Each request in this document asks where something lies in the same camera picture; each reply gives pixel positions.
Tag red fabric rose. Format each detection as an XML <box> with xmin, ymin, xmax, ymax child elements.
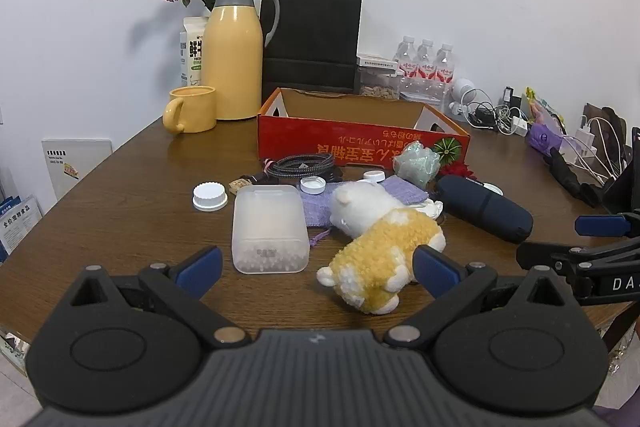
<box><xmin>437</xmin><ymin>162</ymin><xmax>473</xmax><ymax>180</ymax></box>

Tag yellow thermos jug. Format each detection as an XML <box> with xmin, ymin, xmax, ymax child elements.
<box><xmin>202</xmin><ymin>0</ymin><xmax>280</xmax><ymax>122</ymax></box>

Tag white and yellow plush dog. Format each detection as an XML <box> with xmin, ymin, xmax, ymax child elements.
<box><xmin>316</xmin><ymin>182</ymin><xmax>446</xmax><ymax>315</ymax></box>

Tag black cable tangle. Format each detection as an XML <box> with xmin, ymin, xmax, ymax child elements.
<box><xmin>472</xmin><ymin>103</ymin><xmax>501</xmax><ymax>126</ymax></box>

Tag blue brochures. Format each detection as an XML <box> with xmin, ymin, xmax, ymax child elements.
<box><xmin>0</xmin><ymin>194</ymin><xmax>43</xmax><ymax>264</ymax></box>

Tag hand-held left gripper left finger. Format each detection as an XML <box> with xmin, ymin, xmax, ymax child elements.
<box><xmin>71</xmin><ymin>246</ymin><xmax>250</xmax><ymax>349</ymax></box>

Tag black paper bag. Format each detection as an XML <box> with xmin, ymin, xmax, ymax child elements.
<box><xmin>261</xmin><ymin>0</ymin><xmax>364</xmax><ymax>96</ymax></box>

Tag black folded umbrella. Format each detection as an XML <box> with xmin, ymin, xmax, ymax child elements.
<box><xmin>544</xmin><ymin>147</ymin><xmax>602</xmax><ymax>208</ymax></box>

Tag yellow mug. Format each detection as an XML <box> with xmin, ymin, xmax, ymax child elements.
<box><xmin>162</xmin><ymin>86</ymin><xmax>218</xmax><ymax>134</ymax></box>

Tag purple glove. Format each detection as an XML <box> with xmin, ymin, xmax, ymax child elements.
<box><xmin>525</xmin><ymin>122</ymin><xmax>567</xmax><ymax>154</ymax></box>

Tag white charger with cables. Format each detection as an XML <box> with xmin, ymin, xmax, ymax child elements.
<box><xmin>560</xmin><ymin>117</ymin><xmax>626</xmax><ymax>188</ymax></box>

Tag clear food container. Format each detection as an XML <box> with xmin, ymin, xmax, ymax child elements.
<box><xmin>356</xmin><ymin>69</ymin><xmax>402</xmax><ymax>100</ymax></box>

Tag black braided cable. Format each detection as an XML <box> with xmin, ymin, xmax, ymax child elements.
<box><xmin>261</xmin><ymin>152</ymin><xmax>337</xmax><ymax>182</ymax></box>

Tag tangle of chargers and cables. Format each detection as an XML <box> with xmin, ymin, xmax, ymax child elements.
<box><xmin>462</xmin><ymin>88</ymin><xmax>521</xmax><ymax>132</ymax></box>

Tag white printed tin box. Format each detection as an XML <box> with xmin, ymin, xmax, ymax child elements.
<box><xmin>400</xmin><ymin>79</ymin><xmax>449</xmax><ymax>106</ymax></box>

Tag flat white box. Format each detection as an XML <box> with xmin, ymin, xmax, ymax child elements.
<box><xmin>357</xmin><ymin>54</ymin><xmax>401</xmax><ymax>76</ymax></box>

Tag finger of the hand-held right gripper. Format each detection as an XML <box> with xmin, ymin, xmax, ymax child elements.
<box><xmin>574</xmin><ymin>213</ymin><xmax>640</xmax><ymax>239</ymax></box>
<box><xmin>516</xmin><ymin>241</ymin><xmax>608</xmax><ymax>279</ymax></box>

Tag brown bag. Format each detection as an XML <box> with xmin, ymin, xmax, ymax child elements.
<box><xmin>582</xmin><ymin>103</ymin><xmax>629</xmax><ymax>172</ymax></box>

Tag large white ridged cap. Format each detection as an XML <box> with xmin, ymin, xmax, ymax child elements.
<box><xmin>193</xmin><ymin>182</ymin><xmax>229</xmax><ymax>212</ymax></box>

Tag white round camera toy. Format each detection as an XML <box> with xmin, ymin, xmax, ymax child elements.
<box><xmin>448</xmin><ymin>78</ymin><xmax>478</xmax><ymax>116</ymax></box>

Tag red cardboard box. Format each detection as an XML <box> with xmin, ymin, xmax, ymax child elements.
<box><xmin>257</xmin><ymin>88</ymin><xmax>471</xmax><ymax>168</ymax></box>

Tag yellow snack packet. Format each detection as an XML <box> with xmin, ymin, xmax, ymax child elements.
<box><xmin>524</xmin><ymin>87</ymin><xmax>567</xmax><ymax>134</ymax></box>

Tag translucent plastic box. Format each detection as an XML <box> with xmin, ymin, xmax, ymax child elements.
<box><xmin>231</xmin><ymin>186</ymin><xmax>311</xmax><ymax>275</ymax></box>

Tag navy blue zip case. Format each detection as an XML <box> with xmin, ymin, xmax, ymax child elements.
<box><xmin>436</xmin><ymin>175</ymin><xmax>534</xmax><ymax>244</ymax></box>

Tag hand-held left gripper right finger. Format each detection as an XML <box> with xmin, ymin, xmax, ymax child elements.
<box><xmin>385</xmin><ymin>246</ymin><xmax>568</xmax><ymax>349</ymax></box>

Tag purple cloth pouch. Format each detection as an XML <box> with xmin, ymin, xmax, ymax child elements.
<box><xmin>298</xmin><ymin>175</ymin><xmax>431</xmax><ymax>249</ymax></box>

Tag white milk carton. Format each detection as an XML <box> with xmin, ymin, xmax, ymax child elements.
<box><xmin>180</xmin><ymin>17</ymin><xmax>210</xmax><ymax>88</ymax></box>

